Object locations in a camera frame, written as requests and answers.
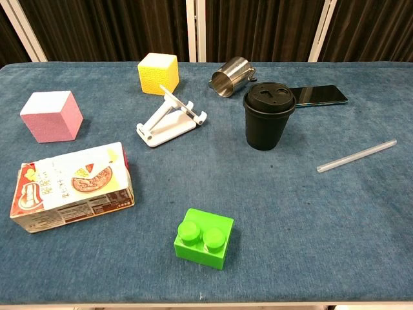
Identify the transparent plastic straw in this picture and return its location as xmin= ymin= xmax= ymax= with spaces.
xmin=316 ymin=139 xmax=398 ymax=174

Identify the black lidded coffee cup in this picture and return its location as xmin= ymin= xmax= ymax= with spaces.
xmin=242 ymin=81 xmax=297 ymax=151

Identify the stainless steel cup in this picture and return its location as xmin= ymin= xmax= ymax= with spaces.
xmin=208 ymin=56 xmax=258 ymax=98

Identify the white folding phone stand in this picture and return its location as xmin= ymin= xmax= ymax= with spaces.
xmin=136 ymin=84 xmax=208 ymax=149

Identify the green toy building brick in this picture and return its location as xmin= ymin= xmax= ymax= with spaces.
xmin=173 ymin=208 xmax=235 ymax=271

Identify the yellow foam cube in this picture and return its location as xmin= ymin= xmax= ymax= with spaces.
xmin=137 ymin=52 xmax=180 ymax=96

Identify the blue table cloth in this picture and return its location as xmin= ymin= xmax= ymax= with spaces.
xmin=0 ymin=61 xmax=413 ymax=306

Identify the black smartphone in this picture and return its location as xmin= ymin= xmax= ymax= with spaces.
xmin=288 ymin=85 xmax=349 ymax=107

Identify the red white snack carton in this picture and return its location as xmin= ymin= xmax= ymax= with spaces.
xmin=9 ymin=141 xmax=136 ymax=234

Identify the dark pleated curtain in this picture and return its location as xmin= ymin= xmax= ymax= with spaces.
xmin=0 ymin=0 xmax=413 ymax=68

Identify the pink foam cube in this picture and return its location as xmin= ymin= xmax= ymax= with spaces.
xmin=19 ymin=90 xmax=84 ymax=144

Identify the white upright frame post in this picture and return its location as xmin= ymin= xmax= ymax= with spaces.
xmin=185 ymin=0 xmax=207 ymax=63

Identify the white slanted frame post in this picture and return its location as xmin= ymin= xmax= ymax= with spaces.
xmin=0 ymin=0 xmax=48 ymax=63
xmin=308 ymin=0 xmax=339 ymax=63

